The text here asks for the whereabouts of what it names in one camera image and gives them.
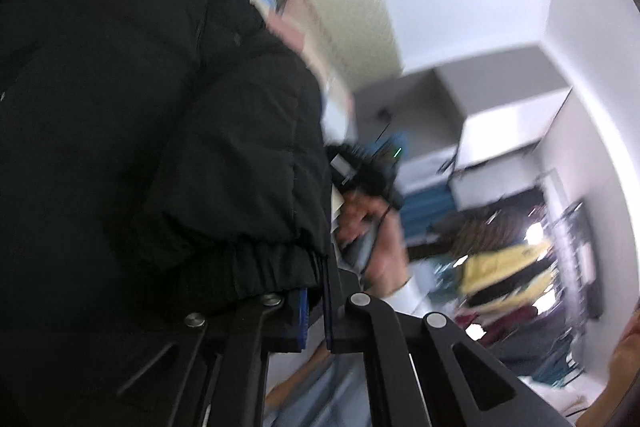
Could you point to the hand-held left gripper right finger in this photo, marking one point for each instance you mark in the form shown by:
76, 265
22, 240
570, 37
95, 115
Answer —
328, 313

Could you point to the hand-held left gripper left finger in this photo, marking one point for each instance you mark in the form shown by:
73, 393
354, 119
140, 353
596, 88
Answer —
300, 318

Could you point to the black puffer jacket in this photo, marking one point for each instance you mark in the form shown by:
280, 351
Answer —
150, 107

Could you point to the person's right forearm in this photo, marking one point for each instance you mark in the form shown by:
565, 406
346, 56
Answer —
407, 298

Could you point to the clothes rack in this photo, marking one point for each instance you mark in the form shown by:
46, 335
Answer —
575, 247

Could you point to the person's right hand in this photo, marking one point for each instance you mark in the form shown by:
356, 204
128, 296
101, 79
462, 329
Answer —
386, 254

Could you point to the person's light blue jeans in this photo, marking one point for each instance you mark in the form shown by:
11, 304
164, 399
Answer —
345, 383

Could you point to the yellow garment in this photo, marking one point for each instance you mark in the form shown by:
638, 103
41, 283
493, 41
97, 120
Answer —
505, 269

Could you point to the grey wall cabinet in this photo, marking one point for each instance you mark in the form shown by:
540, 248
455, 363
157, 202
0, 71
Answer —
500, 72

